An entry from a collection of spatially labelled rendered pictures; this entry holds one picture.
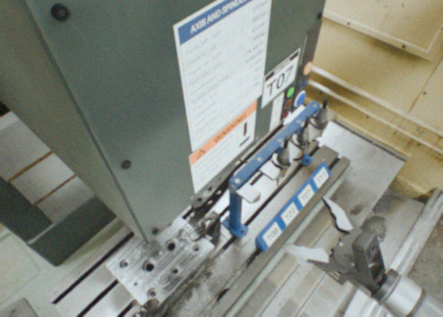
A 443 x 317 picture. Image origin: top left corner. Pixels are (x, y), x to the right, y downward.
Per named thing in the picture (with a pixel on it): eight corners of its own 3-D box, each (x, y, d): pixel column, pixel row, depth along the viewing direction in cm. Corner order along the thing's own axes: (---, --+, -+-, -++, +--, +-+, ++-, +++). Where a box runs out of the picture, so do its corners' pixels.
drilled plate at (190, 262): (214, 251, 118) (214, 246, 114) (152, 318, 106) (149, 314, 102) (171, 212, 128) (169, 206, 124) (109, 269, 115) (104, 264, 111)
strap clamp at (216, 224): (221, 227, 128) (220, 209, 116) (197, 252, 122) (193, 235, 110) (214, 221, 129) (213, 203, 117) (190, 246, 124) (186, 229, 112)
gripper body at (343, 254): (317, 268, 71) (368, 309, 66) (326, 253, 64) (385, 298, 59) (336, 242, 74) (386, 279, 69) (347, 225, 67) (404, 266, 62)
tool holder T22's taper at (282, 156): (283, 150, 109) (286, 137, 103) (292, 159, 106) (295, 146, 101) (273, 156, 107) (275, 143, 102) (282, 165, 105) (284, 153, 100)
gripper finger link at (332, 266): (305, 270, 64) (351, 275, 64) (307, 267, 63) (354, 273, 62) (305, 246, 67) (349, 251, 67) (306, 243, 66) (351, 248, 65)
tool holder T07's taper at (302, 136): (302, 131, 114) (305, 118, 108) (311, 138, 111) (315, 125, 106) (292, 137, 112) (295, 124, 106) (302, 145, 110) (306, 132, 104)
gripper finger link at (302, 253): (278, 267, 69) (323, 272, 68) (282, 257, 64) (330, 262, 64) (278, 252, 71) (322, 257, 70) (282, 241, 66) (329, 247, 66)
